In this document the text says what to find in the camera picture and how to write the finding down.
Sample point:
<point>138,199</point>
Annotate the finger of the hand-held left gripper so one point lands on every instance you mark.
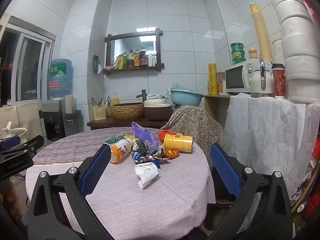
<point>10,141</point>
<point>32,143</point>

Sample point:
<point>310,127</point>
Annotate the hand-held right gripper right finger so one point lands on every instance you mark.
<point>225,172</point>

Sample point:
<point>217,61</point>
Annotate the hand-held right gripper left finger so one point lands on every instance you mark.
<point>96,172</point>

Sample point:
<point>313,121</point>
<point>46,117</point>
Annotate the white orange drink bottle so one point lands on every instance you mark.
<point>122,151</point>

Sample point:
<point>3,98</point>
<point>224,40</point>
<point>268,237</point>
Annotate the green drink carton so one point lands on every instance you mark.
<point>113,139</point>

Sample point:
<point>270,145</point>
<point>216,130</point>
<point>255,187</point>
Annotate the blue candy wrapper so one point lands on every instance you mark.
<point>142,158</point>

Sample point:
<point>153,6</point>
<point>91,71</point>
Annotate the white tissue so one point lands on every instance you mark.
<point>146,175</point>

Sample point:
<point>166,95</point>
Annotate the small green wrapper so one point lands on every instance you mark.
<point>139,147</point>

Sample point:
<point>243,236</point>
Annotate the orange snack packet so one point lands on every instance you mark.
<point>171,153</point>

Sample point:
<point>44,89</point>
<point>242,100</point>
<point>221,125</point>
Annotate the purple snack bag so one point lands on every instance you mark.
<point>142,133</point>

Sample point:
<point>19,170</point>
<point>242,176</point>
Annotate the water dispenser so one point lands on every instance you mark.
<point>52,120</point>

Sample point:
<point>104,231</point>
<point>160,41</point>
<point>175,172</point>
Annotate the purple striped tablecloth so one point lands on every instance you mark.
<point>75,145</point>

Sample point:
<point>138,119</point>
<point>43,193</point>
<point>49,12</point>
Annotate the yellow foam fruit net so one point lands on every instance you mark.
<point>129,137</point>

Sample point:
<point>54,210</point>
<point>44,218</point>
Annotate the dark wooden counter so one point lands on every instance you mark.
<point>112,123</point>

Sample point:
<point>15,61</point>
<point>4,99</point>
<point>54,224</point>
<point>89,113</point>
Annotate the white cup dispenser tube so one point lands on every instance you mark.
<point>68,105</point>

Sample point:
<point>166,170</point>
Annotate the yellow cylindrical snack can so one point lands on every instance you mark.
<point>177,142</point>

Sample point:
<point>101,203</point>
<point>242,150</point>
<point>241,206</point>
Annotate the floral cloth cover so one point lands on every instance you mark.
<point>195,125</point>

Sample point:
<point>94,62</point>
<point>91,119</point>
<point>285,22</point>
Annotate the white cloth cover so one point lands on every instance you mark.
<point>270,135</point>

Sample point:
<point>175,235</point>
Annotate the cream chopstick holder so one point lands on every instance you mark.
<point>99,112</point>

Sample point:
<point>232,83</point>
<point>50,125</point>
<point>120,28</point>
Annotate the light wooden cabinet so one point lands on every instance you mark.
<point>215,107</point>

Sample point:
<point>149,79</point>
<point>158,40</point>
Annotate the wicker basket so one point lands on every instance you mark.
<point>126,111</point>

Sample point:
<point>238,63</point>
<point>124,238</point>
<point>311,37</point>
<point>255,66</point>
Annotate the blue water jug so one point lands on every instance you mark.
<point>60,77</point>

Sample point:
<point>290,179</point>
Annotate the bundle of chopsticks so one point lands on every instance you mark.
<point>98,101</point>

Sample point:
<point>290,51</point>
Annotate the orange foam fruit net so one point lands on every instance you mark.
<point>162,134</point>

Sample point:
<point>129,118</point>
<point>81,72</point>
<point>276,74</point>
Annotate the yellow soap bottle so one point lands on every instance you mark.
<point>115,100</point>

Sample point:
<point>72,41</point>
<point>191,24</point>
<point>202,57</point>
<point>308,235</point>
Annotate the sliding window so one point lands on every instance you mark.
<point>30,67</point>

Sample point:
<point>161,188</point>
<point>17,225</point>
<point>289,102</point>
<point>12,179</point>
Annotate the light blue plastic basin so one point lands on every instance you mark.
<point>186,97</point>

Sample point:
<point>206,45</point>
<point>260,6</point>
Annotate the brown cooker with cream lid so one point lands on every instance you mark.
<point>157,111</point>

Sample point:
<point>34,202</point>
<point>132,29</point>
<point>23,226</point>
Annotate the glass jar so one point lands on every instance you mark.
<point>221,83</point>

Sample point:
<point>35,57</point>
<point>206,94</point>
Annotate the brass faucet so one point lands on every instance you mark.
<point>143,95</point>

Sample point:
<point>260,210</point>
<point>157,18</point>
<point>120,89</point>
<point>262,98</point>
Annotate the red plastic bags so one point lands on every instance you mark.
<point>313,205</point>

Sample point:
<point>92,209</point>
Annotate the yellow film roll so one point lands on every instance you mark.
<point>212,78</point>

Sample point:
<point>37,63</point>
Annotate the white microwave oven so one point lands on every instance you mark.
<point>237,77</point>

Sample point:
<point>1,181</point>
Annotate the cream electric kettle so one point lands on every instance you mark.
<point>261,82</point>

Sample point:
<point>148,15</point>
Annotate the light blue towel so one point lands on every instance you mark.
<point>156,95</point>

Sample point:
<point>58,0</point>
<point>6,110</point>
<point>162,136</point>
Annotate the red paper cup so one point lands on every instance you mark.
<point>278,82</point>

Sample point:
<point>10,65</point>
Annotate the pink cup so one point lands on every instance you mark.
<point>108,68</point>

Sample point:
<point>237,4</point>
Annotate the green round tub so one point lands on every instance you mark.
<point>238,54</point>
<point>238,60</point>
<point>237,47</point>

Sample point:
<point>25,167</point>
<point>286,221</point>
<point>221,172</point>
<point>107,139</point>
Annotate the wooden framed mirror with shelf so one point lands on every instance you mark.
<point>108,55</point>

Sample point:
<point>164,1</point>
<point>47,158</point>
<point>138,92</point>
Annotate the row of condiment bottles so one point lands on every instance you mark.
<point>136,58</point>

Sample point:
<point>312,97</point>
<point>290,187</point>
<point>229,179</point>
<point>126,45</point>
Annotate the jar with yellow lid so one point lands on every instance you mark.
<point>253,53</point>

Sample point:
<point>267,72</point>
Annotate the short stack of white bowls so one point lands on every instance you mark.
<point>278,50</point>

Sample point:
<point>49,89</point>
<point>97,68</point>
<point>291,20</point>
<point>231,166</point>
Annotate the stack of yellow paper cups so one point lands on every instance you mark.
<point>261,30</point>

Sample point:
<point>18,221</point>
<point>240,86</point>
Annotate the tall stack of white bowls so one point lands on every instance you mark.
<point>295,42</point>

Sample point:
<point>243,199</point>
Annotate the green wall tissue holder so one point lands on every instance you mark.
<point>96,63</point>

